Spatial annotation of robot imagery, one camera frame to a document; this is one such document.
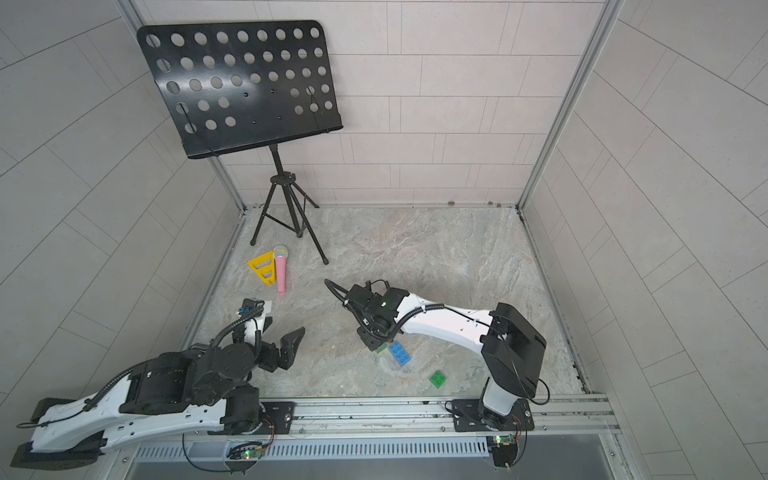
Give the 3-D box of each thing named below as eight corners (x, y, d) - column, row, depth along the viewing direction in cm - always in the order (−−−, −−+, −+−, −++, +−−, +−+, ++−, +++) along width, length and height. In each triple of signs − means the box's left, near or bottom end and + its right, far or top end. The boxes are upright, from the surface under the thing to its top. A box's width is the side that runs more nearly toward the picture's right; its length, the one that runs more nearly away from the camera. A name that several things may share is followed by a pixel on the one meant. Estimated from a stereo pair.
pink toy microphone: (273, 295, 94) (269, 290, 91) (277, 251, 105) (273, 245, 102) (286, 293, 95) (282, 288, 92) (288, 249, 106) (285, 243, 103)
